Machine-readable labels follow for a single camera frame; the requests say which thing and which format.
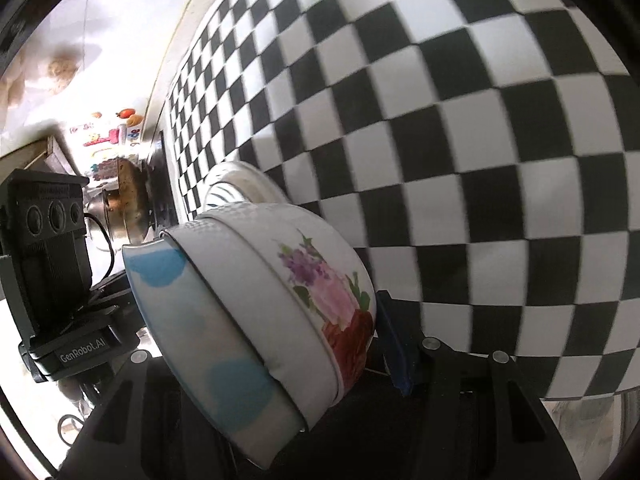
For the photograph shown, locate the white bowl floral pattern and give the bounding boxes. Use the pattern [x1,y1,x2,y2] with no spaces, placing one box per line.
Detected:
[165,203,376,427]

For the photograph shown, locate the white plate blue leaf pattern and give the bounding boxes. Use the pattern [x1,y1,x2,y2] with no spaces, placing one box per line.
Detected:
[203,181,260,210]

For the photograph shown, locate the white plate gold rim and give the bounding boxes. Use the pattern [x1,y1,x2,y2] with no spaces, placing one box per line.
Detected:
[205,160,290,204]

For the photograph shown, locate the black white checkered mat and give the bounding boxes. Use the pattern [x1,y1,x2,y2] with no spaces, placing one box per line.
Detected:
[167,0,639,399]

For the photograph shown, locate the colourful wall stickers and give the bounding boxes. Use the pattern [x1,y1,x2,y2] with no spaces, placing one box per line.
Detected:
[64,108,144,182]

